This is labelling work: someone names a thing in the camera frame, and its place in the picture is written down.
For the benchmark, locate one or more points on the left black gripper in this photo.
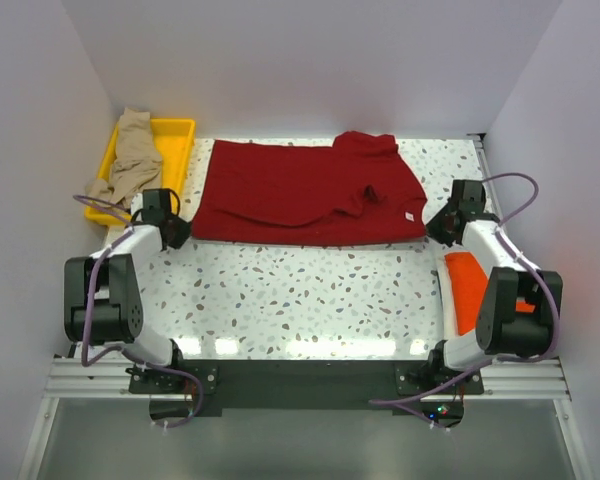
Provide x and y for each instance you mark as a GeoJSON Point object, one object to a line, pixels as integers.
{"type": "Point", "coordinates": [184, 229]}

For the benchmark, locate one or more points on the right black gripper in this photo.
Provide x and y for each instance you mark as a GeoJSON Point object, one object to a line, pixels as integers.
{"type": "Point", "coordinates": [433, 227]}

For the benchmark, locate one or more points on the dark red t shirt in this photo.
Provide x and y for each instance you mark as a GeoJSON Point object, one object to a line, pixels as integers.
{"type": "Point", "coordinates": [356, 191]}

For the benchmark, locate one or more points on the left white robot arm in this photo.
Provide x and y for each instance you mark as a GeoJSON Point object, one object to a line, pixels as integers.
{"type": "Point", "coordinates": [103, 309]}

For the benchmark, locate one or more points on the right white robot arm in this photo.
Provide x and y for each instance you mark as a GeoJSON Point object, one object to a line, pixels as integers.
{"type": "Point", "coordinates": [518, 318]}

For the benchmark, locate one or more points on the beige crumpled t shirt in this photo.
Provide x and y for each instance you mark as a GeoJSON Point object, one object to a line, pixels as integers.
{"type": "Point", "coordinates": [137, 165]}

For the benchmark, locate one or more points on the yellow plastic tray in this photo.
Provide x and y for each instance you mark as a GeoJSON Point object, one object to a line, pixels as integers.
{"type": "Point", "coordinates": [174, 140]}

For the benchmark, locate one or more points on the orange folded t shirt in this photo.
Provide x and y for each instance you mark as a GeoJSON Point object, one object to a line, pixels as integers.
{"type": "Point", "coordinates": [469, 284]}

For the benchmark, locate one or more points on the white folded t shirt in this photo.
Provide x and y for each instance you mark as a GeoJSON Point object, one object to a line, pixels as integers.
{"type": "Point", "coordinates": [450, 324]}

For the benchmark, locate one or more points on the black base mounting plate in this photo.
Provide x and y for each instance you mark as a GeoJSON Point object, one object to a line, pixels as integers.
{"type": "Point", "coordinates": [214, 386]}

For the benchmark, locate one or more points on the aluminium frame rail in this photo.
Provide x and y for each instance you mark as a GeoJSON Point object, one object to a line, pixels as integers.
{"type": "Point", "coordinates": [68, 379]}

